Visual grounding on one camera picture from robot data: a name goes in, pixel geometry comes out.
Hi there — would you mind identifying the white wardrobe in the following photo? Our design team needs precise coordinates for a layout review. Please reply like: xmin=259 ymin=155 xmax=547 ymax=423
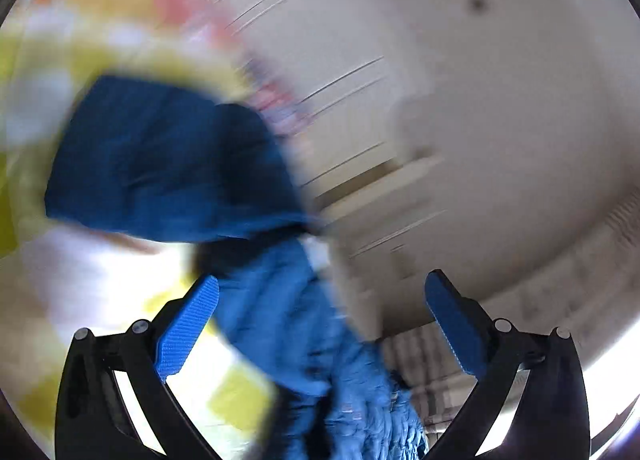
xmin=214 ymin=0 xmax=454 ymax=338

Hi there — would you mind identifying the yellow white checkered bedsheet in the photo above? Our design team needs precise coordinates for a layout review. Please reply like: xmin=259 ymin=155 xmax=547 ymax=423
xmin=1 ymin=0 xmax=250 ymax=458

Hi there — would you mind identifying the colourful patterned pillow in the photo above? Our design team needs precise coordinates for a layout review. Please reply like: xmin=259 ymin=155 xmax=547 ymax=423
xmin=154 ymin=0 xmax=310 ymax=138

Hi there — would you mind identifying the beige curtain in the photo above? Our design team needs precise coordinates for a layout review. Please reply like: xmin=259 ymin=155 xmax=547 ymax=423
xmin=383 ymin=190 xmax=639 ymax=434

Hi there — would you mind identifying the blue puffer jacket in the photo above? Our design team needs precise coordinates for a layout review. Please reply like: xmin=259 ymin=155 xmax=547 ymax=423
xmin=44 ymin=74 xmax=427 ymax=459

